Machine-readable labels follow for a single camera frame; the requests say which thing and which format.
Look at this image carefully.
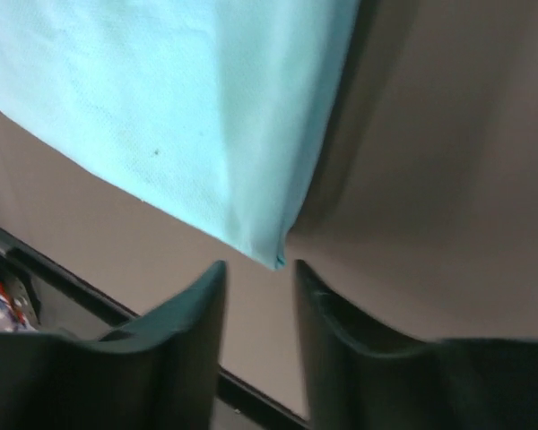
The teal green t shirt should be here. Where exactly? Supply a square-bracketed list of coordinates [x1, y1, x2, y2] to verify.
[0, 1, 359, 269]

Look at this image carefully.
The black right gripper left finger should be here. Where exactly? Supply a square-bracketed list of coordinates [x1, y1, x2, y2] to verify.
[0, 262, 227, 429]

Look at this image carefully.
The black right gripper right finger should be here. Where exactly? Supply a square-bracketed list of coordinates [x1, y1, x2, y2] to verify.
[294, 260, 538, 429]

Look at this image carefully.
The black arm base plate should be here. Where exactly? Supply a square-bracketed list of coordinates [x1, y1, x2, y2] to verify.
[0, 217, 308, 430]

